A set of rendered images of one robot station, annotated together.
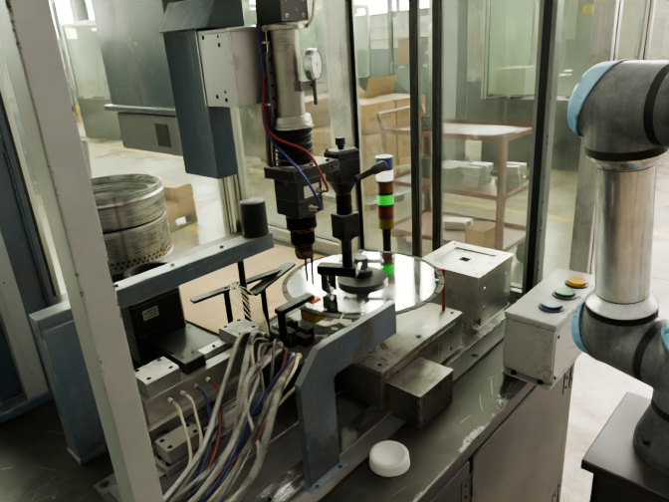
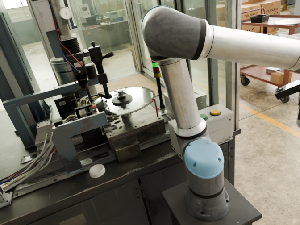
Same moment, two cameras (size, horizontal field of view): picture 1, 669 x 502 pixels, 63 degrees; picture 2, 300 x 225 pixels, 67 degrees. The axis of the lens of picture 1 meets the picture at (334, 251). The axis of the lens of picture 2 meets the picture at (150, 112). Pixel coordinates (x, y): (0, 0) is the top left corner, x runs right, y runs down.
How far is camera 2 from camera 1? 0.75 m
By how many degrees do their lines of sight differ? 28
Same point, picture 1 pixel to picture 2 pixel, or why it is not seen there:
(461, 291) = not seen: hidden behind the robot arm
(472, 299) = not seen: hidden behind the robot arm
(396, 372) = (118, 139)
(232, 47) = (38, 8)
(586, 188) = (228, 65)
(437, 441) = (119, 169)
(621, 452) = (180, 194)
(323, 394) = (65, 143)
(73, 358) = (16, 116)
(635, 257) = (178, 107)
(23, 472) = (13, 147)
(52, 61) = not seen: outside the picture
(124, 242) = (70, 76)
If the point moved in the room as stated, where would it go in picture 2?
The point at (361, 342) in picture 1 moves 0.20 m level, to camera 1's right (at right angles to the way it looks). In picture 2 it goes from (85, 126) to (123, 130)
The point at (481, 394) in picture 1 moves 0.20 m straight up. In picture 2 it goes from (153, 155) to (146, 119)
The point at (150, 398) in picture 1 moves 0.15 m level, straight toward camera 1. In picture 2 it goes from (39, 133) to (24, 150)
